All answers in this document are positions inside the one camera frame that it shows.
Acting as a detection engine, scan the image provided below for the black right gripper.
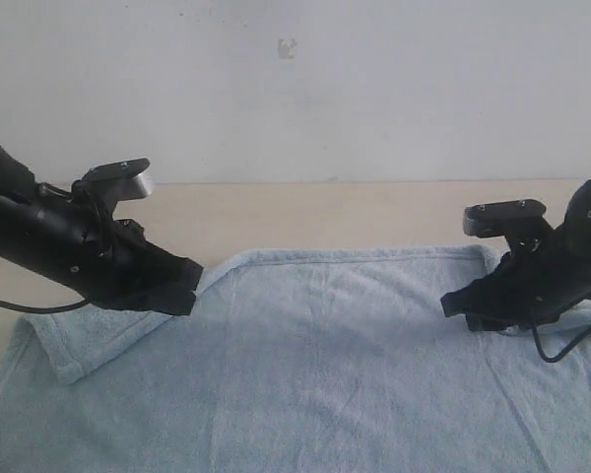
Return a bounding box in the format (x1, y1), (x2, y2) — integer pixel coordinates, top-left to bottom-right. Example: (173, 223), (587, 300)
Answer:
(440, 236), (591, 332)

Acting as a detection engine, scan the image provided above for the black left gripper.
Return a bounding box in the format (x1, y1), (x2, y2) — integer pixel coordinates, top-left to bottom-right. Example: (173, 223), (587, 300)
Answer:
(73, 221), (204, 315)

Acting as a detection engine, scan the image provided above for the light blue fluffy towel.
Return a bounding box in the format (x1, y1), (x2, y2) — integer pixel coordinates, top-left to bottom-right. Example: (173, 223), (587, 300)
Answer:
(0, 245), (591, 472)

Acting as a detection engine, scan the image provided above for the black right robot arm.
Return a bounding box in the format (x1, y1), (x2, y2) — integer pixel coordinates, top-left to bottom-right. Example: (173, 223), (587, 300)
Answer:
(440, 179), (591, 332)

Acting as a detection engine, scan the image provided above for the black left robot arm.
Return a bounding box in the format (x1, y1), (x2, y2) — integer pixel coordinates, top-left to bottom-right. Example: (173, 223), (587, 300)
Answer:
(0, 145), (203, 316)

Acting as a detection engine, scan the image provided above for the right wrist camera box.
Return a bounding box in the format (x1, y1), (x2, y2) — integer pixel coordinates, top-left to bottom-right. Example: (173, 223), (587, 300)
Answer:
(462, 199), (547, 238)

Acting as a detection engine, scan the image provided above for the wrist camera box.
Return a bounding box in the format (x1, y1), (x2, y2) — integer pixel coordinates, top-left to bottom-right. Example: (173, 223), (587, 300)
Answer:
(82, 158), (155, 205)
(462, 199), (547, 238)

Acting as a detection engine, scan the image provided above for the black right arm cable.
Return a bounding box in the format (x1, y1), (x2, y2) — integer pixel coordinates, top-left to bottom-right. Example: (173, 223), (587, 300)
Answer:
(529, 293), (591, 364)

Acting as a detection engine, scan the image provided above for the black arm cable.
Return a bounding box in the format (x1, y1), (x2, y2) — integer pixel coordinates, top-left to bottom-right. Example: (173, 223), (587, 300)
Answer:
(0, 294), (98, 313)
(529, 293), (591, 364)

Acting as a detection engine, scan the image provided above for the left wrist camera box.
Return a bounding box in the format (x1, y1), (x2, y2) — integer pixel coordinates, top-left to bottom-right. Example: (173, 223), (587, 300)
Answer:
(82, 158), (155, 205)

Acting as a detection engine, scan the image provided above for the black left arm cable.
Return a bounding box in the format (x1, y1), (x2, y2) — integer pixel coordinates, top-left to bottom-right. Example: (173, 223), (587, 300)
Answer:
(0, 294), (98, 313)

